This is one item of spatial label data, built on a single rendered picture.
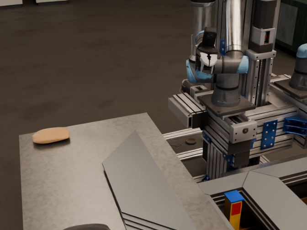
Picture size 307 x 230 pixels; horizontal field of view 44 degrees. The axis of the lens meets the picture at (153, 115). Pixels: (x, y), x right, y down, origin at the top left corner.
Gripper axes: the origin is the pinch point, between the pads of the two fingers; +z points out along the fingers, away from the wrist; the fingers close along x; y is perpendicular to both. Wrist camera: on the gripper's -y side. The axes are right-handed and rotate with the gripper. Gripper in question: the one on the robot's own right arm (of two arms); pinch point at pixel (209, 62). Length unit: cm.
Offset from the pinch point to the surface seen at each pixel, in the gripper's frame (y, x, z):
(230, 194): 55, -19, 1
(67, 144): 48, 52, -9
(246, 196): 58, -27, -3
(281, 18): 78, -144, -451
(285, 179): 55, -45, -16
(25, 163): 50, 64, 6
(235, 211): 60, -22, 4
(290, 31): 90, -156, -429
